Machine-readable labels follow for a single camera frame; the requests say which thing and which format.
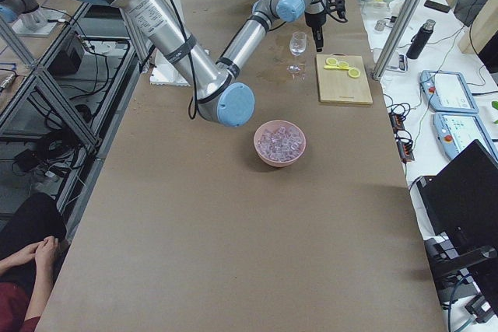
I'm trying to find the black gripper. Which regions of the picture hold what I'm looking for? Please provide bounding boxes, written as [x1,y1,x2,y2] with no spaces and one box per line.
[304,11,327,52]

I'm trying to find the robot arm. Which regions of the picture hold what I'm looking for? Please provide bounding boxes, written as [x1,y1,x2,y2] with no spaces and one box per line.
[79,0,325,127]

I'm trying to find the clear wine glass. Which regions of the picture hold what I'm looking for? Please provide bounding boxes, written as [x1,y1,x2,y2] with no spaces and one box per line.
[287,31,307,76]

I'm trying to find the pink bowl of ice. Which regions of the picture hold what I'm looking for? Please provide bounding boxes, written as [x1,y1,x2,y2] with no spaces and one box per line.
[253,120,307,168]

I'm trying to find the seated person's hands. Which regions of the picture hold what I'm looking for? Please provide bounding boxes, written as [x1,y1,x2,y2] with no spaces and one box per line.
[7,236,59,270]

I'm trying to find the yellow plastic knife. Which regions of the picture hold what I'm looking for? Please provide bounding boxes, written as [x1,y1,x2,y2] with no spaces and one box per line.
[323,65,351,71]

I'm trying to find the wooden cutting board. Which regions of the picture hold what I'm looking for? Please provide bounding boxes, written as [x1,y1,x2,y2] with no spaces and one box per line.
[316,54,373,105]

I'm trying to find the black water bottle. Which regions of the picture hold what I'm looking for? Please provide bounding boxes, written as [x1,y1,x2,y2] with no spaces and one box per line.
[406,19,436,60]

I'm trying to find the teach pendant tablet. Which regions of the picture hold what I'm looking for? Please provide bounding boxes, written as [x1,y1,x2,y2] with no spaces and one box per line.
[419,70,479,114]
[433,112,497,160]

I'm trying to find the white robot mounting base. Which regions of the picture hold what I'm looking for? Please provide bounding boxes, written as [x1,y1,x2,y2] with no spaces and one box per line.
[150,51,190,87]

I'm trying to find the black laptop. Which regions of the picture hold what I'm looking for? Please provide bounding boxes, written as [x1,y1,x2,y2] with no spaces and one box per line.
[416,140,497,251]

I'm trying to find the lemon slice near handle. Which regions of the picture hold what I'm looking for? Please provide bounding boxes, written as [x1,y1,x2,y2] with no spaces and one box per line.
[326,58,338,66]

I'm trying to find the aluminium frame post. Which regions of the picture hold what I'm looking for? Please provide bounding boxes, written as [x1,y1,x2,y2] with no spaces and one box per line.
[372,0,419,82]

